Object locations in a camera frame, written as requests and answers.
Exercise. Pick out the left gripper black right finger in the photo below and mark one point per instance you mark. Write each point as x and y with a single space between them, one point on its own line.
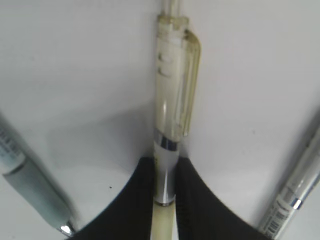
200 215

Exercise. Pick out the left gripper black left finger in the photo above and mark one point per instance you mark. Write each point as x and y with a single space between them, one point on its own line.
129 215

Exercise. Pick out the lilac grip white pen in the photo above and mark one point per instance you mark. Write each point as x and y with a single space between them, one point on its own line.
299 180

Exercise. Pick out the grey grip white pen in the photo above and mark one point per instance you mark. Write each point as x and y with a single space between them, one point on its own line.
18 166

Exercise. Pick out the cream grip white pen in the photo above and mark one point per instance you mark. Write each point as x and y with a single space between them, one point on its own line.
178 52

